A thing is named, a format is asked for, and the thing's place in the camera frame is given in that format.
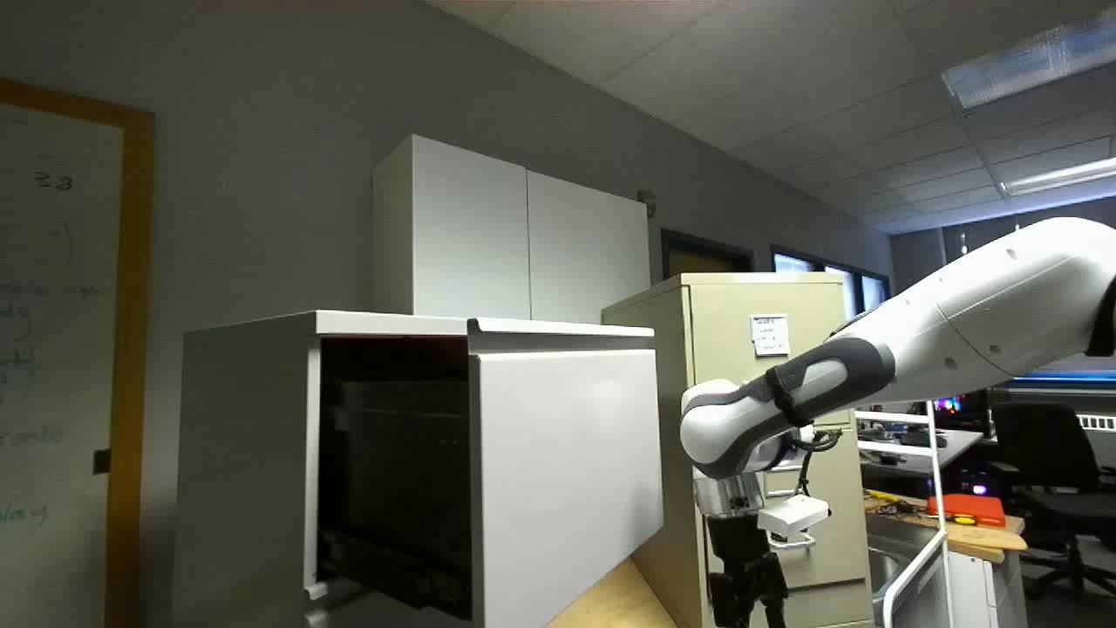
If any wooden work table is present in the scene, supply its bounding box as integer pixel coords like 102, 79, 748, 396
866, 486, 1034, 565

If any orange box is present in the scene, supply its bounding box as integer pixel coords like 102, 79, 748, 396
938, 493, 1010, 531

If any tall white cupboard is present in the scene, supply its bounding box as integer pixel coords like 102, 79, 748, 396
369, 132, 655, 327

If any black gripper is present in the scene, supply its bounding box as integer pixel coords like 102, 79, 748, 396
703, 509, 795, 628

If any beige metal filing cabinet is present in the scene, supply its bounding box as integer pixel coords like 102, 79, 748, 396
600, 267, 880, 628

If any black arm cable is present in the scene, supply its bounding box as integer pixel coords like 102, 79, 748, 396
793, 426, 848, 501

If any wide ceiling light panel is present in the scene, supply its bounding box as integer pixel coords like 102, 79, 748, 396
938, 8, 1116, 113

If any black office chair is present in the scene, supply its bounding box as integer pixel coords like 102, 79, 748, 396
988, 396, 1116, 596

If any white cabinet drawer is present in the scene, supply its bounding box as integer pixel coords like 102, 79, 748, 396
464, 315, 665, 628

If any wood framed whiteboard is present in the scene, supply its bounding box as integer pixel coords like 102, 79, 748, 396
0, 75, 158, 628

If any white cabinet body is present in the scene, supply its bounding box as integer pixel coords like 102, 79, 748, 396
172, 308, 660, 628

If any white tubular metal rack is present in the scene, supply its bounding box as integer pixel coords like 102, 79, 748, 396
852, 396, 974, 628

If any white desk shelf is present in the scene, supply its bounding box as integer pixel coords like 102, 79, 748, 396
855, 423, 988, 473

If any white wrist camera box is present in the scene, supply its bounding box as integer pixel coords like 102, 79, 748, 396
758, 494, 834, 541

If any narrow ceiling light strip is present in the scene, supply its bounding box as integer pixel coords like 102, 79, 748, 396
994, 152, 1116, 198

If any white paper label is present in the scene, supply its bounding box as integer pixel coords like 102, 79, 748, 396
749, 312, 795, 358

